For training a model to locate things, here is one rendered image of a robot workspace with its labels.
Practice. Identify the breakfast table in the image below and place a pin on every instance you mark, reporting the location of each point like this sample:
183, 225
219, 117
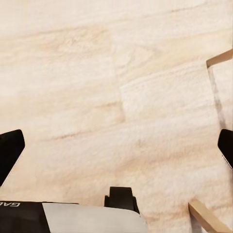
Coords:
207, 219

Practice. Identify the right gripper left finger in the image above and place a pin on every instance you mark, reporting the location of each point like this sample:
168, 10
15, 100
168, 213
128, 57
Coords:
12, 145

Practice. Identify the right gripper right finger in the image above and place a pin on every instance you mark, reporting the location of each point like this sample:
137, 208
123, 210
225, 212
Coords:
225, 144

